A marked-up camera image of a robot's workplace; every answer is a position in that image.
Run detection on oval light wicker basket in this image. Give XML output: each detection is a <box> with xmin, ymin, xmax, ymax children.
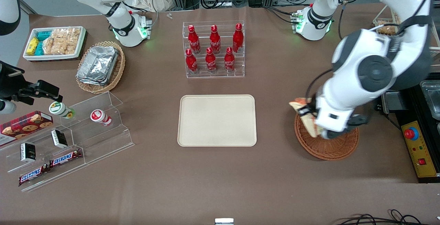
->
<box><xmin>75</xmin><ymin>41</ymin><xmax>126</xmax><ymax>95</ymax></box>

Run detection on triangular sandwich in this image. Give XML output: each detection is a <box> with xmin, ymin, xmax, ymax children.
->
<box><xmin>289</xmin><ymin>97</ymin><xmax>322</xmax><ymax>138</ymax></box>

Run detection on red capped yogurt bottle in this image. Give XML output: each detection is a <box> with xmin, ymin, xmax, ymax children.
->
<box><xmin>90</xmin><ymin>109</ymin><xmax>113</xmax><ymax>127</ymax></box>

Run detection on yellow snack pack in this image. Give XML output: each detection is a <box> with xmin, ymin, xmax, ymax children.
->
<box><xmin>26</xmin><ymin>37</ymin><xmax>40</xmax><ymax>56</ymax></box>

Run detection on clear acrylic tiered stand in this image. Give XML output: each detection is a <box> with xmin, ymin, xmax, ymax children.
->
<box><xmin>0</xmin><ymin>91</ymin><xmax>135</xmax><ymax>193</ymax></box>

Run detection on white wire basket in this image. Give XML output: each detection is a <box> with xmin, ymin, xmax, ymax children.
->
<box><xmin>373</xmin><ymin>4</ymin><xmax>440</xmax><ymax>51</ymax></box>

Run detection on snickers chocolate bar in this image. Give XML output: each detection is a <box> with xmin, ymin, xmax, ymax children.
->
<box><xmin>49</xmin><ymin>148</ymin><xmax>83</xmax><ymax>169</ymax></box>
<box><xmin>18</xmin><ymin>164</ymin><xmax>51</xmax><ymax>187</ymax></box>

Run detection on red emergency stop button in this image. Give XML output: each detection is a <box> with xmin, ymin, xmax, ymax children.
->
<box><xmin>404</xmin><ymin>127</ymin><xmax>419</xmax><ymax>141</ymax></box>

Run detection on small black carton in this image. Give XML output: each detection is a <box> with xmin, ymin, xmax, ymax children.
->
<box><xmin>51</xmin><ymin>129</ymin><xmax>68</xmax><ymax>149</ymax></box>
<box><xmin>20</xmin><ymin>142</ymin><xmax>37</xmax><ymax>163</ymax></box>

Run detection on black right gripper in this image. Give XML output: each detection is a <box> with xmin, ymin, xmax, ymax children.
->
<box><xmin>0</xmin><ymin>61</ymin><xmax>64</xmax><ymax>104</ymax></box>

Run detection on bagged brown pastry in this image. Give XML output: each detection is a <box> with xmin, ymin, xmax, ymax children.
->
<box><xmin>377</xmin><ymin>19</ymin><xmax>401</xmax><ymax>35</ymax></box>

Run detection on clear bagged rice crackers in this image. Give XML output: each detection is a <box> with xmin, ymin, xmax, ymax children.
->
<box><xmin>42</xmin><ymin>37</ymin><xmax>77</xmax><ymax>56</ymax></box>
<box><xmin>51</xmin><ymin>28</ymin><xmax>81</xmax><ymax>43</ymax></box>

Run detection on stainless steel container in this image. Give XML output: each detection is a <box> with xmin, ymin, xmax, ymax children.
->
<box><xmin>420</xmin><ymin>80</ymin><xmax>440</xmax><ymax>122</ymax></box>

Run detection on yellow black control box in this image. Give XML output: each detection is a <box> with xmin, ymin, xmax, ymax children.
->
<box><xmin>395</xmin><ymin>111</ymin><xmax>440</xmax><ymax>183</ymax></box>

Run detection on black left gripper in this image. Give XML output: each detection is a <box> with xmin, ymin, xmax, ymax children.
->
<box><xmin>297</xmin><ymin>105</ymin><xmax>371</xmax><ymax>128</ymax></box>

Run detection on white rectangular snack tray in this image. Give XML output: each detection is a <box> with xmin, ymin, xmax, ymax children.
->
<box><xmin>23</xmin><ymin>26</ymin><xmax>87</xmax><ymax>62</ymax></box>

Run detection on black floor cables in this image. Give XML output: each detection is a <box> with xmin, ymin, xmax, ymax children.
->
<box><xmin>338</xmin><ymin>209</ymin><xmax>440</xmax><ymax>225</ymax></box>

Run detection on stacked aluminium foil trays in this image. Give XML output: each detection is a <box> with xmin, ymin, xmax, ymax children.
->
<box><xmin>76</xmin><ymin>46</ymin><xmax>119</xmax><ymax>86</ymax></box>

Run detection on round brown wicker basket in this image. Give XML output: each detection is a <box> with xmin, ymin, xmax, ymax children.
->
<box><xmin>294</xmin><ymin>112</ymin><xmax>360</xmax><ymax>161</ymax></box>

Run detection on red plaid cookie box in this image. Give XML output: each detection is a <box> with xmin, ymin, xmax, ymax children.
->
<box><xmin>0</xmin><ymin>110</ymin><xmax>54</xmax><ymax>147</ymax></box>

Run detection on clear acrylic bottle rack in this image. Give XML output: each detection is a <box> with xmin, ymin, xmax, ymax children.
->
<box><xmin>182</xmin><ymin>21</ymin><xmax>246</xmax><ymax>79</ymax></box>

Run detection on beige rectangular tray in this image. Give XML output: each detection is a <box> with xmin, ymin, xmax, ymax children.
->
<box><xmin>177</xmin><ymin>95</ymin><xmax>257</xmax><ymax>147</ymax></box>

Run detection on green capped yogurt bottle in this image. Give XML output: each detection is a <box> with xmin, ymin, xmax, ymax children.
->
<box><xmin>48</xmin><ymin>101</ymin><xmax>76</xmax><ymax>119</ymax></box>

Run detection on red cola bottle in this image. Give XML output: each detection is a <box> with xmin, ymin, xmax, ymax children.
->
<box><xmin>205</xmin><ymin>47</ymin><xmax>218</xmax><ymax>74</ymax></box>
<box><xmin>185</xmin><ymin>49</ymin><xmax>198</xmax><ymax>74</ymax></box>
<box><xmin>188</xmin><ymin>25</ymin><xmax>201</xmax><ymax>54</ymax></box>
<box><xmin>210</xmin><ymin>25</ymin><xmax>221</xmax><ymax>54</ymax></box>
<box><xmin>232</xmin><ymin>23</ymin><xmax>244</xmax><ymax>53</ymax></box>
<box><xmin>224</xmin><ymin>47</ymin><xmax>236</xmax><ymax>73</ymax></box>

